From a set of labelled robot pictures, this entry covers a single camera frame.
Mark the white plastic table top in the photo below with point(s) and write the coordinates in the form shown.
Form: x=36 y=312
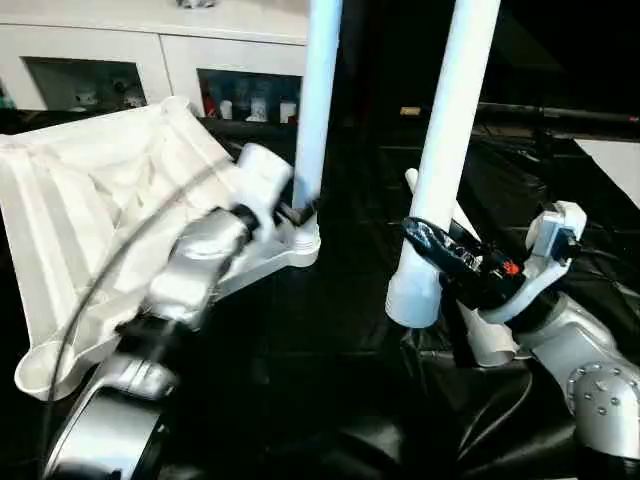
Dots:
x=75 y=190

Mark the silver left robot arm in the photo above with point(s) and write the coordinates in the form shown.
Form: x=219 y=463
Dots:
x=190 y=270

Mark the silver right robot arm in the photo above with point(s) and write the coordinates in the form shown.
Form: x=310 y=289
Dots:
x=590 y=350

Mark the white mug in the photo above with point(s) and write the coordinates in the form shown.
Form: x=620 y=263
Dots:
x=286 y=111
x=226 y=109

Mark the black work mat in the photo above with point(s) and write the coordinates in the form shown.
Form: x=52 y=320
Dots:
x=575 y=210

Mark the white flat board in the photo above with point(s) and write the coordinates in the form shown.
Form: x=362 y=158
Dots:
x=615 y=170

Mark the black case with yellow label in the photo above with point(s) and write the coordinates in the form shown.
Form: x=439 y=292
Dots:
x=390 y=60

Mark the black metal rod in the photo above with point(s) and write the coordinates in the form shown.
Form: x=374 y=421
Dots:
x=575 y=112

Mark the white cabinet with glass doors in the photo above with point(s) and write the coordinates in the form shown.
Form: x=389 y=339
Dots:
x=150 y=40

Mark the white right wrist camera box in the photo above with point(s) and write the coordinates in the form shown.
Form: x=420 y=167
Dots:
x=557 y=230

